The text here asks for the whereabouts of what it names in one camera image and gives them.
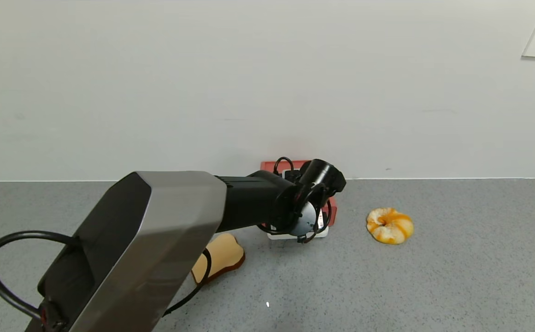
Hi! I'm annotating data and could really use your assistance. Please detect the red drawer with white handle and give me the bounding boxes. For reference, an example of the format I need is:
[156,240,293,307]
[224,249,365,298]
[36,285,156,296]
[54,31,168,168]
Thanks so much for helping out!
[266,207,337,241]

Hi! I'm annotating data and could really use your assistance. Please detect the toast bread slice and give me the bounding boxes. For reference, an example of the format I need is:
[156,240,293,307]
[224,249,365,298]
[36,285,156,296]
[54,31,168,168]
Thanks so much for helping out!
[191,233,246,285]

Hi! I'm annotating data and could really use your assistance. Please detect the thin black wrist cables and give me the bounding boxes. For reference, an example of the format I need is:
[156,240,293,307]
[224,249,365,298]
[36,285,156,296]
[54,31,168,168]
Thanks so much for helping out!
[256,156,334,244]

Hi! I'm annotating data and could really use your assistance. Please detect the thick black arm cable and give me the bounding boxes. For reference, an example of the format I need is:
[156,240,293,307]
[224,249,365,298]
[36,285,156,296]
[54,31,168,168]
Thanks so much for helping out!
[0,230,213,324]

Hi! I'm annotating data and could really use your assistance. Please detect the orange white bagel roll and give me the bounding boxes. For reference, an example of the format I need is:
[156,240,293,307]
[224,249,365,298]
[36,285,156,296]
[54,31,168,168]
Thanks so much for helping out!
[366,207,414,245]

